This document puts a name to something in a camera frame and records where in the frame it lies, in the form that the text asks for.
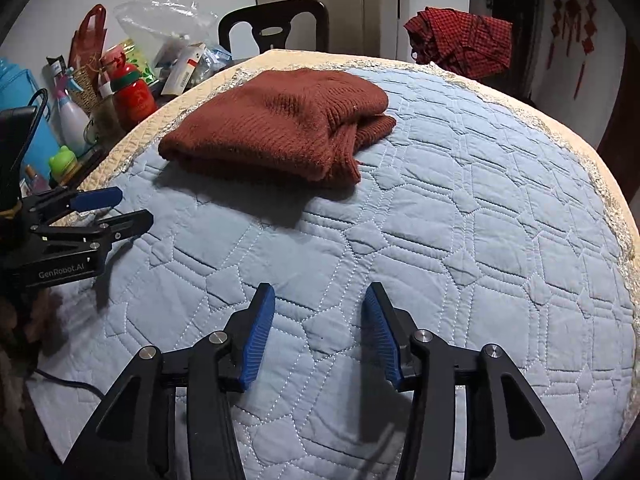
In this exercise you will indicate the person's left hand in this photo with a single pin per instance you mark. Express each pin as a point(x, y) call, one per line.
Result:
point(45, 315)

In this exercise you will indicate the green snack packet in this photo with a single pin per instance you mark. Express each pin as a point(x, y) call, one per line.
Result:
point(140, 62)

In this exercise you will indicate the blue beige quilted table cover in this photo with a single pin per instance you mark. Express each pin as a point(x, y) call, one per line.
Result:
point(450, 235)

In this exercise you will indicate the white spray bottle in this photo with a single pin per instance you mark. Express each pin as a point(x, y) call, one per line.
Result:
point(72, 120)

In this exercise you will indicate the white medicine box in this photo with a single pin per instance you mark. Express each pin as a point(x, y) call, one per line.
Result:
point(182, 70)

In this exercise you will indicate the green bottle cap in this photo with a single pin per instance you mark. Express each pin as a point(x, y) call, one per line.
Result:
point(64, 162)

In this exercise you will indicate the clear glass jar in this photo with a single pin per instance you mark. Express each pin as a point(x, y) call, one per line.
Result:
point(102, 130)

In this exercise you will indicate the blue bag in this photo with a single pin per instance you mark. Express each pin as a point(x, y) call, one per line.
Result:
point(20, 85)

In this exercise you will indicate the brown ribbed knit sweater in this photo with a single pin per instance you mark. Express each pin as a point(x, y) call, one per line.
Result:
point(280, 120)

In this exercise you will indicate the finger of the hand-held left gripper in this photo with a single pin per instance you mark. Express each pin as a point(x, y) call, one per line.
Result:
point(95, 197)
point(125, 225)

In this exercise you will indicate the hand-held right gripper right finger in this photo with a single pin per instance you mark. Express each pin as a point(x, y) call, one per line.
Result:
point(380, 335)

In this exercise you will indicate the woven basket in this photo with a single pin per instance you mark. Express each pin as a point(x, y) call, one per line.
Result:
point(87, 92)

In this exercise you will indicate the black chair with oval cutout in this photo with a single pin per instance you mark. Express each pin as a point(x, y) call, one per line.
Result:
point(275, 12)

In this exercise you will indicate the red checked cloth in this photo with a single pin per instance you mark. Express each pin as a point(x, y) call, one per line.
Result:
point(460, 40)

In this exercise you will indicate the blue white plastic packet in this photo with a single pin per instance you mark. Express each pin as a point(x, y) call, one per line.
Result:
point(215, 60)

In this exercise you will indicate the red gift bag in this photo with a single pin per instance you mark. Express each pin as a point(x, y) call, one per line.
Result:
point(87, 45)

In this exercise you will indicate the red bottle with green lid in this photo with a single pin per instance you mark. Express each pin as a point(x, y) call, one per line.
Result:
point(132, 102)

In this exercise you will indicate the red knot wall decoration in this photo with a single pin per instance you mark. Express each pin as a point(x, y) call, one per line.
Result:
point(572, 15)
point(556, 15)
point(589, 20)

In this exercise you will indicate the dark doorway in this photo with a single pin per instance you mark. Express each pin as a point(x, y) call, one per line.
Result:
point(520, 0)

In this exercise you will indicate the dark brown door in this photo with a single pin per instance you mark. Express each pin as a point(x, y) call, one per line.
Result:
point(617, 135)

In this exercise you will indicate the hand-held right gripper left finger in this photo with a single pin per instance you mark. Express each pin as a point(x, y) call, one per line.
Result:
point(257, 335)

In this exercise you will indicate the beige tall cabinet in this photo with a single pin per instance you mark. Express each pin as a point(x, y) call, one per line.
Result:
point(350, 5)

